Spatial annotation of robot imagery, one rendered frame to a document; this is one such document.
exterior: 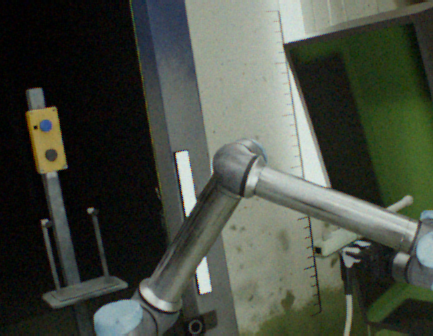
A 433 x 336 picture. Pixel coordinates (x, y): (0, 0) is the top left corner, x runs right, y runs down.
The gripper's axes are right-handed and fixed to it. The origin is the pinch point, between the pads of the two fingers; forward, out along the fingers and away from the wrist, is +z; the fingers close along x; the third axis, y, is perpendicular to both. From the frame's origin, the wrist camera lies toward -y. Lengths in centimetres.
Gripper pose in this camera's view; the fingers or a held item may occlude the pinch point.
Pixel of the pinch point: (343, 244)
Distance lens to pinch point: 183.8
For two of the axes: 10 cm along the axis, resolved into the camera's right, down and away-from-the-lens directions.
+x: 7.0, -3.4, 6.2
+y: 1.3, 9.3, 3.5
